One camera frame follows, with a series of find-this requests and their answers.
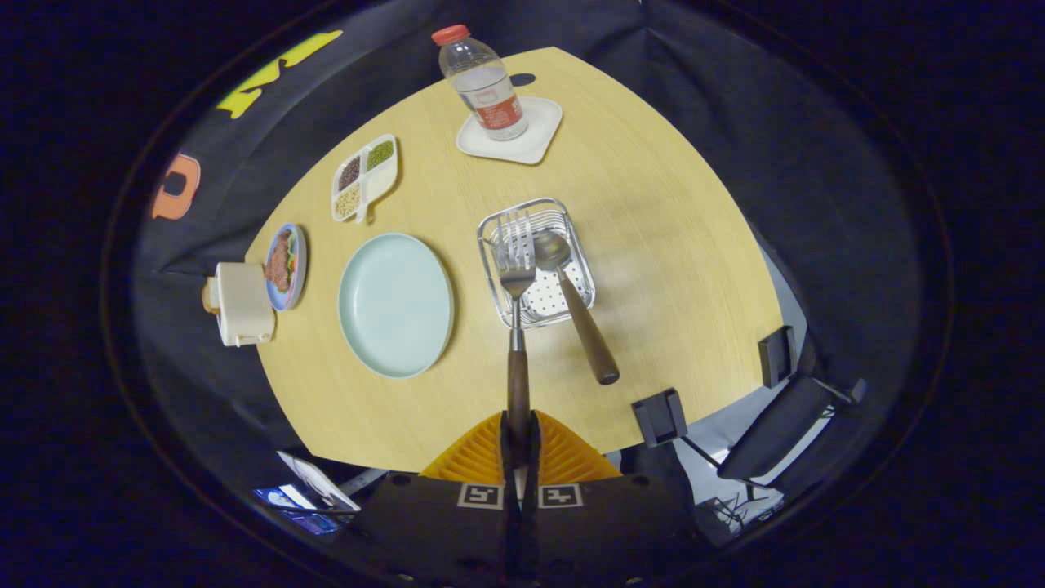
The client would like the black backdrop cloth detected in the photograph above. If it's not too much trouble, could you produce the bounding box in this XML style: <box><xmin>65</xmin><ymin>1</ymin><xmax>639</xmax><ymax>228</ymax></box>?
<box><xmin>131</xmin><ymin>0</ymin><xmax>923</xmax><ymax>507</ymax></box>

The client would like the white square coaster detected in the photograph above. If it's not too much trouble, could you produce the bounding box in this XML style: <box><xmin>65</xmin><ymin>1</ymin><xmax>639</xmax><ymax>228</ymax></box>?
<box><xmin>456</xmin><ymin>96</ymin><xmax>564</xmax><ymax>166</ymax></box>

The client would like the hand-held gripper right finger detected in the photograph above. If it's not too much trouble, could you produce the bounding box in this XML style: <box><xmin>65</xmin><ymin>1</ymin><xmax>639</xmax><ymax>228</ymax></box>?
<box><xmin>522</xmin><ymin>411</ymin><xmax>705</xmax><ymax>588</ymax></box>

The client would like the white toaster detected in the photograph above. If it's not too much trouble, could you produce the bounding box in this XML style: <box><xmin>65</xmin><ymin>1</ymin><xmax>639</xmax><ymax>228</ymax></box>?
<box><xmin>215</xmin><ymin>261</ymin><xmax>277</xmax><ymax>348</ymax></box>

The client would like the wooden-handled metal spoon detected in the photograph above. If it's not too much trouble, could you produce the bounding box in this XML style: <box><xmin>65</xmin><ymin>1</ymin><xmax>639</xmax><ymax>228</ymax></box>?
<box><xmin>532</xmin><ymin>229</ymin><xmax>621</xmax><ymax>386</ymax></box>

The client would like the white divided bean dish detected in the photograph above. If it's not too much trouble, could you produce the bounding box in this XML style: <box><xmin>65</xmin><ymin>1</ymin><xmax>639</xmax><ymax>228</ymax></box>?
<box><xmin>331</xmin><ymin>134</ymin><xmax>399</xmax><ymax>225</ymax></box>

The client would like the laptop with blue screen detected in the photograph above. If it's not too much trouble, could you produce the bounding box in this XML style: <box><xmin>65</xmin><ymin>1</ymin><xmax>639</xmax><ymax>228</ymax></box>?
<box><xmin>253</xmin><ymin>451</ymin><xmax>362</xmax><ymax>536</ymax></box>

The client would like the meat and vegetable food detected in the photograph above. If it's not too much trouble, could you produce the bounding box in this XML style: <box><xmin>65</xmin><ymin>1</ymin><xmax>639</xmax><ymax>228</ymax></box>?
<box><xmin>265</xmin><ymin>230</ymin><xmax>296</xmax><ymax>293</ymax></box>

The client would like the red-capped water bottle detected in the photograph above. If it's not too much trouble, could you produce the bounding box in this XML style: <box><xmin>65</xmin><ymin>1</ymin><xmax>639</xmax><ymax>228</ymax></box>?
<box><xmin>431</xmin><ymin>24</ymin><xmax>529</xmax><ymax>142</ymax></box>

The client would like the black table clamp bracket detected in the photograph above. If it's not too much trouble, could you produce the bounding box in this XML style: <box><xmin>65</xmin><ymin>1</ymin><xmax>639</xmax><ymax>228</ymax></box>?
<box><xmin>758</xmin><ymin>326</ymin><xmax>799</xmax><ymax>390</ymax></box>
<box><xmin>631</xmin><ymin>388</ymin><xmax>689</xmax><ymax>448</ymax></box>

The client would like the metal perforated drain basket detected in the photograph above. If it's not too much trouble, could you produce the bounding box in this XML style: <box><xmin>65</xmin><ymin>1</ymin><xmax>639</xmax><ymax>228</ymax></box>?
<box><xmin>477</xmin><ymin>197</ymin><xmax>597</xmax><ymax>330</ymax></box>

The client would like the small blue plate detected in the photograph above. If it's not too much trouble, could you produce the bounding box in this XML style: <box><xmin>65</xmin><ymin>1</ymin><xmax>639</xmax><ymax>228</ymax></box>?
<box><xmin>264</xmin><ymin>223</ymin><xmax>309</xmax><ymax>312</ymax></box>

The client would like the wooden-handled metal fork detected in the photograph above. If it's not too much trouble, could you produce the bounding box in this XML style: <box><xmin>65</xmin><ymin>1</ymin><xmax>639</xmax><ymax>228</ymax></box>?
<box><xmin>496</xmin><ymin>212</ymin><xmax>537</xmax><ymax>446</ymax></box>

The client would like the pale green round plate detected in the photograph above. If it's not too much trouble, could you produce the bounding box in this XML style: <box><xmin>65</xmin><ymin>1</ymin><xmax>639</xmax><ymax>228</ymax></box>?
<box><xmin>337</xmin><ymin>233</ymin><xmax>455</xmax><ymax>380</ymax></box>

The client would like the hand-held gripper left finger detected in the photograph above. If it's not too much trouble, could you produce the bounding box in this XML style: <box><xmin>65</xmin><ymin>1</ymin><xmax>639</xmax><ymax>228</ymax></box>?
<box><xmin>351</xmin><ymin>411</ymin><xmax>523</xmax><ymax>588</ymax></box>

